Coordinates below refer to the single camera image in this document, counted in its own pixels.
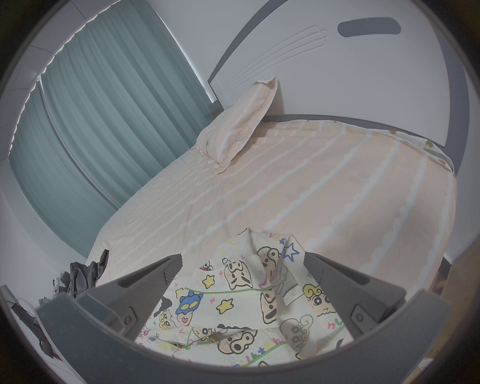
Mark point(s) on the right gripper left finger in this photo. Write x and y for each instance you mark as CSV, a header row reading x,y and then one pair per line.
x,y
138,296

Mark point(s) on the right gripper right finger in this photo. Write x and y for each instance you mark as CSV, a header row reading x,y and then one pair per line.
x,y
352,300

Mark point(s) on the white printed pyjama top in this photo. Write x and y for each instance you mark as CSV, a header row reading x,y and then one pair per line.
x,y
240,300

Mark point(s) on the bed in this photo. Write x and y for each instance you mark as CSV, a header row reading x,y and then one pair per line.
x,y
300,180

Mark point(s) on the black shirt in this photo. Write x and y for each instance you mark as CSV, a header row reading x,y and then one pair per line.
x,y
84,275

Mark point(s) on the grey patterned garment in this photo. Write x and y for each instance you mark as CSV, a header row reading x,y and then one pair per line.
x,y
60,285

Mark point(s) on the blue-green curtain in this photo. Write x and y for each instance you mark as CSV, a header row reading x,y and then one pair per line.
x,y
123,93
48,168

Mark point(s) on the pink striped pillow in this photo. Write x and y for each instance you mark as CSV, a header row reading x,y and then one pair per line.
x,y
232,127

